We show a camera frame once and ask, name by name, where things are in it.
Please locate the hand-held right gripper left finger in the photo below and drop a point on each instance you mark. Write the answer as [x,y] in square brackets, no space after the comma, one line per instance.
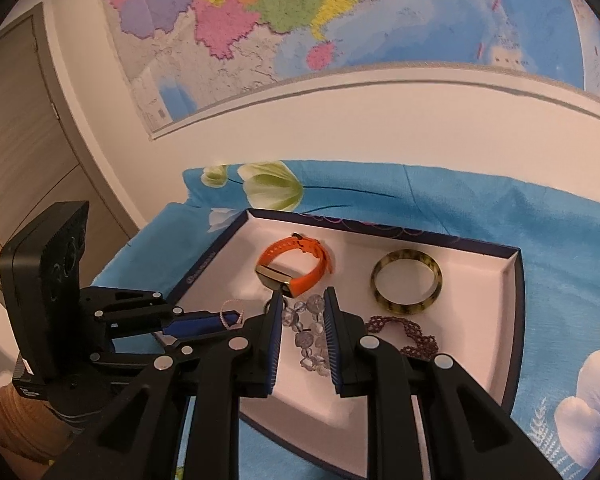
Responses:
[275,342]

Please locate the grey wooden door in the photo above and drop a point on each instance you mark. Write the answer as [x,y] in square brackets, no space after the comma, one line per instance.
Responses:
[25,135]

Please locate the blue floral tablecloth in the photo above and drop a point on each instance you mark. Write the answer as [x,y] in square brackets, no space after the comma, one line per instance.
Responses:
[555,260]

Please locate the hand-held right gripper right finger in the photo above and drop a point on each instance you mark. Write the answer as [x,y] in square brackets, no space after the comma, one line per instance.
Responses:
[332,342]

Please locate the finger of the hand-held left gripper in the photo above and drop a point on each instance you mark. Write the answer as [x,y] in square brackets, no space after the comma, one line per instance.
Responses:
[200,324]
[130,300]

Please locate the person's left hand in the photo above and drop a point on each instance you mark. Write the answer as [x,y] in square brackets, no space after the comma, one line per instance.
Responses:
[20,425]

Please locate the tortoiseshell bangle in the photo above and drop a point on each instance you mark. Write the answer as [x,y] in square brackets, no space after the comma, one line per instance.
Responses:
[432,290]

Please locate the colourful wall map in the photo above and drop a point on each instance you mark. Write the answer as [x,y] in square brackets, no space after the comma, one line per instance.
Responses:
[380,15]

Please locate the dark blue shallow box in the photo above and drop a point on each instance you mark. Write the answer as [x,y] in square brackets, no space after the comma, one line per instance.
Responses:
[420,400]

